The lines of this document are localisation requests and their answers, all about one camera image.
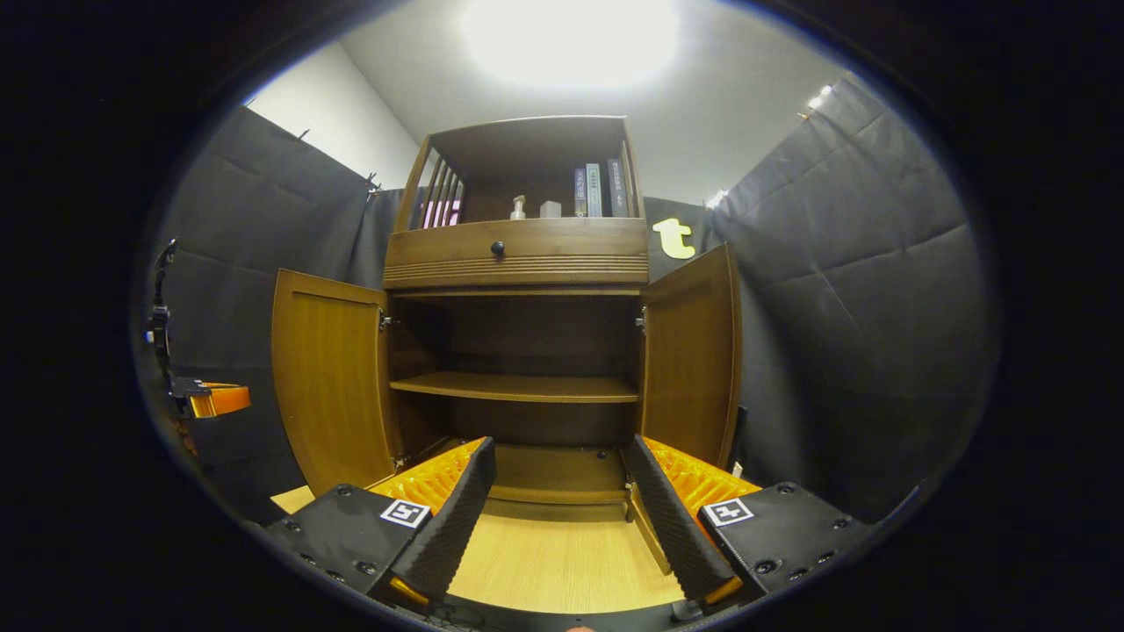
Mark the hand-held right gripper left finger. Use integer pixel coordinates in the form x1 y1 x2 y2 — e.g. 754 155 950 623
263 436 498 611

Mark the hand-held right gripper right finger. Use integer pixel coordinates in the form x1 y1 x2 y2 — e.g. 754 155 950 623
622 434 872 611

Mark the wooden shoe cabinet door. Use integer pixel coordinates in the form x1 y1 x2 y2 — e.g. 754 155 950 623
638 242 744 470
270 268 400 498

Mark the wooden double-door shoe cabinet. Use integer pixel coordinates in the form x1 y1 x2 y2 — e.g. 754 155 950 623
382 115 651 526

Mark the wooden inner shelf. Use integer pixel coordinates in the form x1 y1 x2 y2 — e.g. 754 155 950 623
389 371 640 405

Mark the wooden drawer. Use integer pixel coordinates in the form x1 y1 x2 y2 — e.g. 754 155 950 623
384 218 651 291

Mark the large ceiling light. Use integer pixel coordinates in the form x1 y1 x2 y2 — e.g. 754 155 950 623
461 0 681 89

